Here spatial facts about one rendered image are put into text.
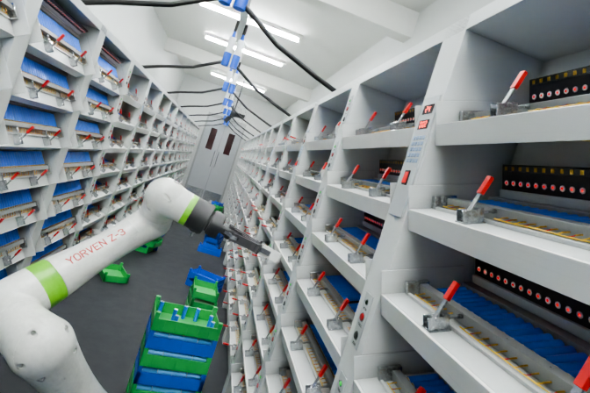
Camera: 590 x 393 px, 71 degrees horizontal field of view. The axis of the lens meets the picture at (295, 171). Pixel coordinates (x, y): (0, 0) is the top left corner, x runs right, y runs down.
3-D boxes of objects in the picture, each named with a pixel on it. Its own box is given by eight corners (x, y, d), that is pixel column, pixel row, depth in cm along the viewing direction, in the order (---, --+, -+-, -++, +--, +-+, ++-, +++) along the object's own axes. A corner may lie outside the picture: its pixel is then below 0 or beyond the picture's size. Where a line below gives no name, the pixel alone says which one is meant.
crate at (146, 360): (138, 365, 176) (144, 347, 176) (140, 342, 195) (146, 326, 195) (206, 375, 185) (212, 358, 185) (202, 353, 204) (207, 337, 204)
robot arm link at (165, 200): (141, 189, 108) (161, 163, 117) (132, 214, 117) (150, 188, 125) (189, 215, 111) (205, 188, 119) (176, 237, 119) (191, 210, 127)
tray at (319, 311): (341, 376, 96) (341, 336, 96) (296, 290, 156) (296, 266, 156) (420, 367, 100) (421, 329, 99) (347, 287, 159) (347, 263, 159)
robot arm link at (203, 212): (200, 196, 114) (202, 193, 123) (178, 233, 114) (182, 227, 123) (219, 207, 115) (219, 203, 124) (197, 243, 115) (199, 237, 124)
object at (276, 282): (277, 328, 165) (277, 294, 164) (263, 282, 225) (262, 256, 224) (327, 324, 169) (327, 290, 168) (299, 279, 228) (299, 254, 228)
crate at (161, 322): (150, 330, 176) (155, 311, 176) (151, 310, 195) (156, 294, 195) (218, 341, 185) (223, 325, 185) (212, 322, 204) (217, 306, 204)
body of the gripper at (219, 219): (203, 229, 123) (230, 244, 125) (202, 234, 115) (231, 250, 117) (216, 207, 124) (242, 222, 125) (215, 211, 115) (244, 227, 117)
